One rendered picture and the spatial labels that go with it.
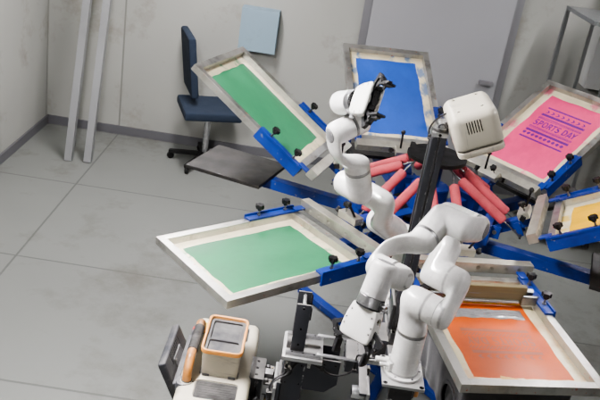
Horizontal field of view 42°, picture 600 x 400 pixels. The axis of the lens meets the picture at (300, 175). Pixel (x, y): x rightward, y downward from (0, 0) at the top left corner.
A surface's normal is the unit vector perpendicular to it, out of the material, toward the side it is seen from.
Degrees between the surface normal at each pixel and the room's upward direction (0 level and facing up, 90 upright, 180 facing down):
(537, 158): 32
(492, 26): 90
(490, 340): 0
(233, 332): 0
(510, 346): 0
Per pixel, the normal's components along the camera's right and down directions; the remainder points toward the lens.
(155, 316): 0.15, -0.91
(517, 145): -0.29, -0.70
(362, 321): -0.48, -0.11
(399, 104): 0.19, -0.56
